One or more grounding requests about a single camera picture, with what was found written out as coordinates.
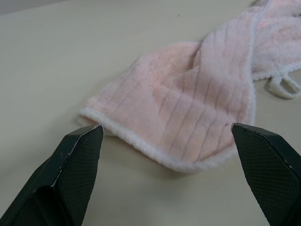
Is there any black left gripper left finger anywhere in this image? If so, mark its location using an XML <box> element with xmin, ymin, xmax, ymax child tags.
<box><xmin>0</xmin><ymin>124</ymin><xmax>104</xmax><ymax>226</ymax></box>

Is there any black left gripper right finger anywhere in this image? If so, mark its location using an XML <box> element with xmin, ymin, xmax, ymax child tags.
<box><xmin>230</xmin><ymin>122</ymin><xmax>301</xmax><ymax>226</ymax></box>

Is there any pink towel with white trim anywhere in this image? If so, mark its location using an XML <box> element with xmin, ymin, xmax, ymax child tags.
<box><xmin>77</xmin><ymin>0</ymin><xmax>301</xmax><ymax>174</ymax></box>

